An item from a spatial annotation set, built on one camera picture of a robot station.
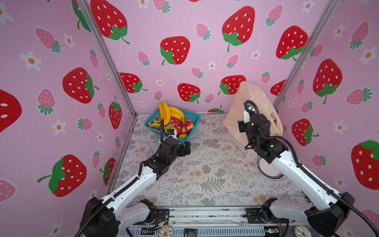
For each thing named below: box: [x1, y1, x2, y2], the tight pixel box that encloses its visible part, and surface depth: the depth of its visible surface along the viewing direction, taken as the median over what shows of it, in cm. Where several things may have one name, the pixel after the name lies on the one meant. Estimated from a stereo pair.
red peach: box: [185, 119, 195, 131], surface depth 105 cm
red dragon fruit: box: [169, 117, 184, 128], surface depth 106 cm
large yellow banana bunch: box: [158, 101, 171, 126], surface depth 106 cm
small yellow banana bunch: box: [168, 106, 186, 122], surface depth 109 cm
